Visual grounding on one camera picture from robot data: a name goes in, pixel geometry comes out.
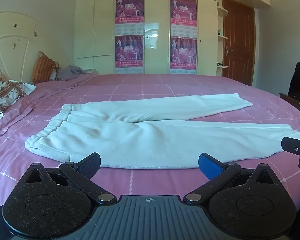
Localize cream headboard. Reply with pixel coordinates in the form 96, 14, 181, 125
0, 10, 70, 85

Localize orange striped cushion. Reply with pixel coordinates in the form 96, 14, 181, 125
31, 51, 60, 84

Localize grey crumpled cloth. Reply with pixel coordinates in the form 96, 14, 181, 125
56, 65, 87, 81

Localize pink wall poster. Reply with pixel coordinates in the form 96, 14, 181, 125
170, 0, 198, 38
169, 37, 198, 75
115, 35, 144, 74
115, 0, 145, 36

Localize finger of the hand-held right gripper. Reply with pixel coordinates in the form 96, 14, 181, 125
281, 137, 300, 169

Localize cream corner shelf unit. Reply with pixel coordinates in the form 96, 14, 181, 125
216, 0, 230, 69

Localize cream wardrobe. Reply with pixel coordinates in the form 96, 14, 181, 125
74, 0, 224, 76

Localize dark wooden chair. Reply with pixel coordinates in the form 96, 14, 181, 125
279, 92, 300, 116

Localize white brown patterned pillow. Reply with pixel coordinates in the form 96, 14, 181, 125
0, 64, 37, 119

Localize white pants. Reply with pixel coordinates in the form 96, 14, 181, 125
24, 93, 300, 170

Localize brown wooden door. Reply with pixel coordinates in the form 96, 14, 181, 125
221, 0, 256, 86

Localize pink checked bedspread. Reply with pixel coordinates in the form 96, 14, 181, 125
0, 73, 300, 220

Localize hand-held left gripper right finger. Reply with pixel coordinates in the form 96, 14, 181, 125
182, 152, 287, 205

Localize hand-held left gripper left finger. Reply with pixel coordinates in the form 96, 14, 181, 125
22, 152, 118, 205

